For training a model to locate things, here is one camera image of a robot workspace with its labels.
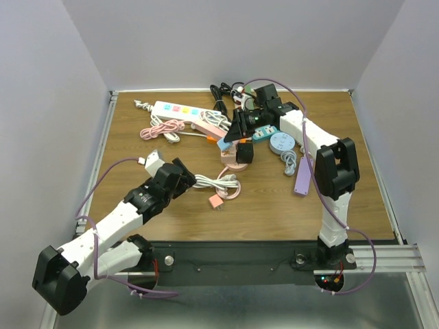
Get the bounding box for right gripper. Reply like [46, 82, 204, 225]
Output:
[224, 107, 268, 143]

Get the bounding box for blue plug adapter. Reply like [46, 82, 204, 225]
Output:
[217, 138, 234, 151]

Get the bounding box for black cube socket adapter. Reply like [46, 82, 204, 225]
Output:
[236, 142, 254, 164]

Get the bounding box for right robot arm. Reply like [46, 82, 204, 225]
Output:
[225, 84, 360, 267]

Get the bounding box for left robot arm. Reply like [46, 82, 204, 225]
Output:
[32, 151, 196, 315]

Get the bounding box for pink plug adapter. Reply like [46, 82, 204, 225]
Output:
[209, 194, 224, 210]

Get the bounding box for pink power strip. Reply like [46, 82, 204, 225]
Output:
[191, 119, 226, 141]

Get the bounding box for teal power strip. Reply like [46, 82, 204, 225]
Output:
[252, 125, 278, 143]

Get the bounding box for orange power strip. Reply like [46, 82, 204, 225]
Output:
[206, 136, 248, 144]

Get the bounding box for pink cube adapter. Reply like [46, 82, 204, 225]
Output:
[220, 144, 237, 165]

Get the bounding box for pink round socket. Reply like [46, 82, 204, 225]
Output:
[225, 163, 248, 172]

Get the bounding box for blue round socket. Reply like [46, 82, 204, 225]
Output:
[269, 132, 296, 155]

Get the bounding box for white colourful power strip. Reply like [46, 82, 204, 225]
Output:
[150, 101, 207, 122]

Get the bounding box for purple power strip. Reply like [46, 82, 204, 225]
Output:
[294, 156, 313, 197]

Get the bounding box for white cord bundle centre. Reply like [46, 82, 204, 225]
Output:
[198, 109, 234, 133]

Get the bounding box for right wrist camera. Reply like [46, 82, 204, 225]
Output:
[230, 86, 255, 109]

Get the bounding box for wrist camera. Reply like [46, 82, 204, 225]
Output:
[144, 149, 165, 178]
[230, 86, 255, 109]

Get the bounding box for pink cord loop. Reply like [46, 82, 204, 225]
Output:
[215, 166, 243, 200]

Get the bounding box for black cord bundle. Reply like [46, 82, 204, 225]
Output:
[209, 81, 246, 114]

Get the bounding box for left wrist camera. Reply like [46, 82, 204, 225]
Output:
[144, 149, 165, 178]

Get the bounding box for white bundled cord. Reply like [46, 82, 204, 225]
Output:
[193, 173, 241, 191]

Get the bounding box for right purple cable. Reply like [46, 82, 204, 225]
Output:
[244, 78, 377, 296]

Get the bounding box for purple cable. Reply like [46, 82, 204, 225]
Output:
[244, 78, 377, 296]
[74, 156, 180, 299]

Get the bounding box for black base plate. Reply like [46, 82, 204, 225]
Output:
[126, 240, 357, 288]

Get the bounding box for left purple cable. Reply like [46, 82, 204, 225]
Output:
[74, 156, 180, 299]

